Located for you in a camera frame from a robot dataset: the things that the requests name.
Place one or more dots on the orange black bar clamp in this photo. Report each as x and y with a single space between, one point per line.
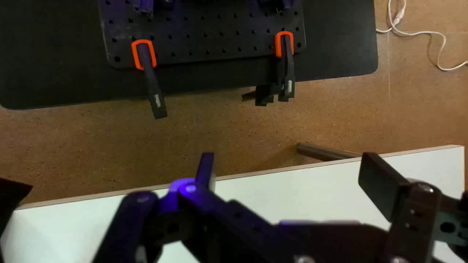
156 92
287 73

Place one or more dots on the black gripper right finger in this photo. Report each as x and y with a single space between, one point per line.
419 214

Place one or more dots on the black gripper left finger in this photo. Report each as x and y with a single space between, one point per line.
141 224

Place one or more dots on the black perforated breadboard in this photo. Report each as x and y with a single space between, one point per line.
210 30

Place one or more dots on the black equipment base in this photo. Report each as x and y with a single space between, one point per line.
49 59

